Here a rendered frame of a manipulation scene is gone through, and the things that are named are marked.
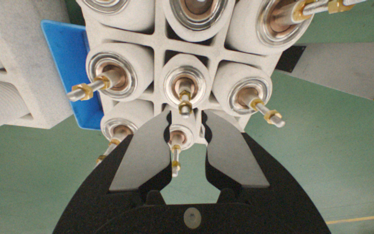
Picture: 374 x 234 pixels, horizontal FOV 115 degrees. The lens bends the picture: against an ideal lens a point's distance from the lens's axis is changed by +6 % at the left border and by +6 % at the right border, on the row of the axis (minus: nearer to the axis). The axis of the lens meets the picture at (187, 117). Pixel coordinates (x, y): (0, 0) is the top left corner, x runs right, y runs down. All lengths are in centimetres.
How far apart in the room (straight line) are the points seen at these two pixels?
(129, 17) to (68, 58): 30
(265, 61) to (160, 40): 22
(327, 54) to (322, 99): 43
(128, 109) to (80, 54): 29
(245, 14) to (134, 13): 16
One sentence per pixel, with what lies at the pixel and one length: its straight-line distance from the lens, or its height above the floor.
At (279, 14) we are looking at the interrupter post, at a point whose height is 26.
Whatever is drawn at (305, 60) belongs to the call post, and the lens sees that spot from 39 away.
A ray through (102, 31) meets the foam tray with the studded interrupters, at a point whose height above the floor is 18.
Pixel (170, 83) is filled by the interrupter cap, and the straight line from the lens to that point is 21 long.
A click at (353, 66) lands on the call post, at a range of 33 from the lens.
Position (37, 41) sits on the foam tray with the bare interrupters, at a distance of 48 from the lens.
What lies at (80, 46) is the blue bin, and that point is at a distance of 53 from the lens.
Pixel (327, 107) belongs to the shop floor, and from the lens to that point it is 82.
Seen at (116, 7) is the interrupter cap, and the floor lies 25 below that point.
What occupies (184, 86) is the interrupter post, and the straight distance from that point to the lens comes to 19.
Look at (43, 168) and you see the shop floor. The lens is 112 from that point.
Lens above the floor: 46
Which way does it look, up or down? 59 degrees down
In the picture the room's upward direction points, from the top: 177 degrees clockwise
